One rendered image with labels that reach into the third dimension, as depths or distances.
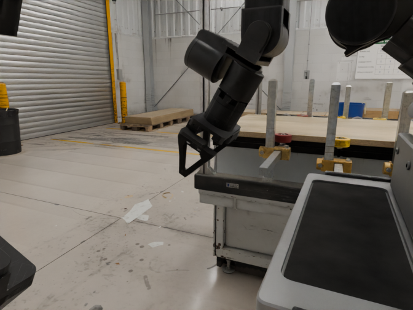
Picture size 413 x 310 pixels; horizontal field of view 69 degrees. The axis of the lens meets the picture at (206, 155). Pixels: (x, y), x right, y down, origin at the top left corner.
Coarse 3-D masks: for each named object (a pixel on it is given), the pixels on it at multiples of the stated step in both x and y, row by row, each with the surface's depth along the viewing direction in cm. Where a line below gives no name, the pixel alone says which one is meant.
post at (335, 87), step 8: (336, 88) 118; (336, 96) 118; (336, 104) 119; (336, 112) 120; (328, 120) 122; (336, 120) 120; (328, 128) 122; (328, 136) 123; (328, 144) 124; (328, 152) 124
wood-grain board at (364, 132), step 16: (240, 128) 164; (256, 128) 164; (288, 128) 164; (304, 128) 164; (320, 128) 164; (336, 128) 164; (352, 128) 164; (368, 128) 164; (384, 128) 164; (352, 144) 135; (368, 144) 132; (384, 144) 130
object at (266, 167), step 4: (276, 152) 129; (280, 152) 130; (272, 156) 122; (276, 156) 122; (280, 156) 131; (268, 160) 116; (272, 160) 116; (276, 160) 121; (264, 164) 110; (268, 164) 110; (272, 164) 114; (260, 168) 107; (264, 168) 106; (268, 168) 107; (272, 168) 115; (260, 172) 107; (264, 172) 106; (268, 172) 108
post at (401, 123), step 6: (408, 90) 109; (402, 96) 112; (408, 96) 109; (402, 102) 111; (408, 102) 110; (402, 108) 111; (402, 114) 111; (402, 120) 112; (408, 120) 111; (402, 126) 112; (408, 126) 111; (396, 132) 115; (402, 132) 112; (408, 132) 112; (396, 138) 114
